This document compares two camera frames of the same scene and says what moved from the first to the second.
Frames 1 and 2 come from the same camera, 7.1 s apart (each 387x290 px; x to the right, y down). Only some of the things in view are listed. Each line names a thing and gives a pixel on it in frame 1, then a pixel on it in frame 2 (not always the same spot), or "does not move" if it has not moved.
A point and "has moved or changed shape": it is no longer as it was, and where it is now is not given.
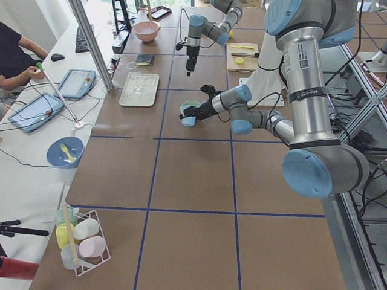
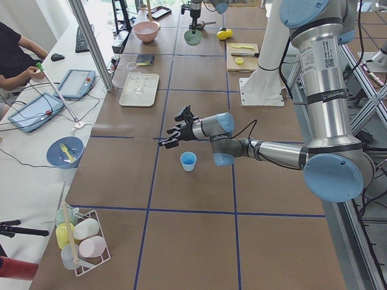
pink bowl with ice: x=146 y=31 does not move
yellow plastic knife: x=248 y=47 does not move
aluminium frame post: x=77 y=6 does not move
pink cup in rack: x=92 y=246 does not move
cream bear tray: x=139 y=90 does not move
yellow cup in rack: x=61 y=234 does not move
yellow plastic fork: x=65 y=150 does not move
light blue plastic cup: x=188 y=121 has moved or changed shape
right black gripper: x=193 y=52 -> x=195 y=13
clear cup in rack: x=69 y=253 does not move
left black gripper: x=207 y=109 -> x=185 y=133
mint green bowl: x=195 y=103 has moved or changed shape
